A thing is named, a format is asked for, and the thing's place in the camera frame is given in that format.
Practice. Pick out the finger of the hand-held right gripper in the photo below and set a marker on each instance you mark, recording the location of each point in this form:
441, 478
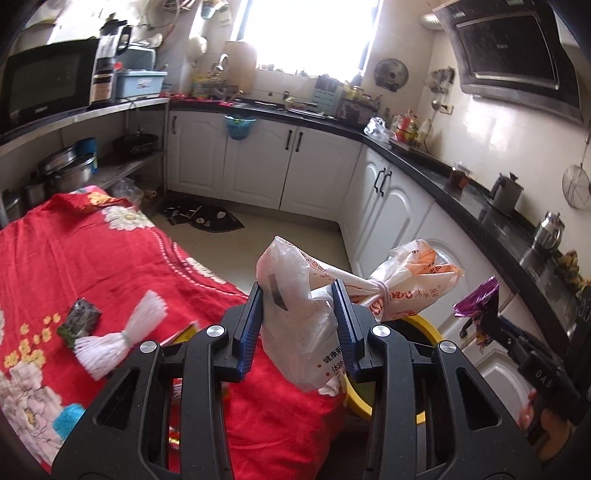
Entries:
505, 334

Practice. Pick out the wooden cutting board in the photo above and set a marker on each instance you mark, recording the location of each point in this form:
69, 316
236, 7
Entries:
241, 67

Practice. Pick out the red floral blanket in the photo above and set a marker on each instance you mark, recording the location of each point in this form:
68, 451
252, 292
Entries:
115, 258

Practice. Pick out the black range hood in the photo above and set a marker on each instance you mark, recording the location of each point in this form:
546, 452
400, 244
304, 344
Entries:
508, 46

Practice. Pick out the black microwave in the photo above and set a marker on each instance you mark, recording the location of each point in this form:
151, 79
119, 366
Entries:
46, 83

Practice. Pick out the red yellow packet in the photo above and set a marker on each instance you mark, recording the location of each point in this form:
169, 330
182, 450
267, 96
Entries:
182, 334

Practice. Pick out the blue plastic container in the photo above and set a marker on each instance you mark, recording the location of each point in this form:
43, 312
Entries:
87, 147

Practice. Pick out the clear plastic bag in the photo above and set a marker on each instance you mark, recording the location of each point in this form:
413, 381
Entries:
377, 130

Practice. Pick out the glass jar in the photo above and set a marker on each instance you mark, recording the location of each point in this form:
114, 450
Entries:
461, 176

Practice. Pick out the white orange plastic bag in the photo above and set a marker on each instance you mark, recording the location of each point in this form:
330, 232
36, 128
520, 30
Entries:
295, 323

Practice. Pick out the blue hanging bin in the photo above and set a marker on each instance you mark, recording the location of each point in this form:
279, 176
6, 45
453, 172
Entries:
239, 128

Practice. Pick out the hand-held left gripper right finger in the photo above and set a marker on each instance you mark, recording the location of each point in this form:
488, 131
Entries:
344, 323

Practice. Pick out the grey metal kettle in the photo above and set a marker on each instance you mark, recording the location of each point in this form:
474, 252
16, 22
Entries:
505, 196

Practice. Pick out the large steel pot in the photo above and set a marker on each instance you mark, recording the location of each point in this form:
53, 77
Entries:
69, 170

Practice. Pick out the person's right hand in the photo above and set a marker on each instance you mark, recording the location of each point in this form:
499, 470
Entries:
528, 410

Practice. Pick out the blue dish rack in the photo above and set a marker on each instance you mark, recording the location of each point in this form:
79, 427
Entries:
138, 84

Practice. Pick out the round wall exhaust fan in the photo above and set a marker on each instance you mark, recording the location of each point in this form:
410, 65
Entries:
391, 74

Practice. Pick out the green black snack packet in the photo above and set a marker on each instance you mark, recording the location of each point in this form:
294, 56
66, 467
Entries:
79, 321

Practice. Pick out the black wok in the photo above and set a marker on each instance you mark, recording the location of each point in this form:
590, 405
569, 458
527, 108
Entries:
136, 144

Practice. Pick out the purple snack wrapper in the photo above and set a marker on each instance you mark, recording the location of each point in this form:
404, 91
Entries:
480, 295

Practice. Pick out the white kitchen cabinets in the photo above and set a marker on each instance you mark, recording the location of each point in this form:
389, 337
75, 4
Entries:
258, 161

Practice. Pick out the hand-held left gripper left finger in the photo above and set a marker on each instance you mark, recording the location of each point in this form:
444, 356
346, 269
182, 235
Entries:
253, 318

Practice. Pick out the group of condiment bottles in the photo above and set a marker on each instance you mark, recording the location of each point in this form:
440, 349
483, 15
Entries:
411, 129

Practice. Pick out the black blender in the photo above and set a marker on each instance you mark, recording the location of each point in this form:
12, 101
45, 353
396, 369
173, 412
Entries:
107, 60

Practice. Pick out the steel shelf rack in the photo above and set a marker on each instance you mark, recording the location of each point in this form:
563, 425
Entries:
111, 110

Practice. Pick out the yellow trash bin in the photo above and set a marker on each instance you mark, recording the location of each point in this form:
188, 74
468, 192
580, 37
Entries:
358, 399

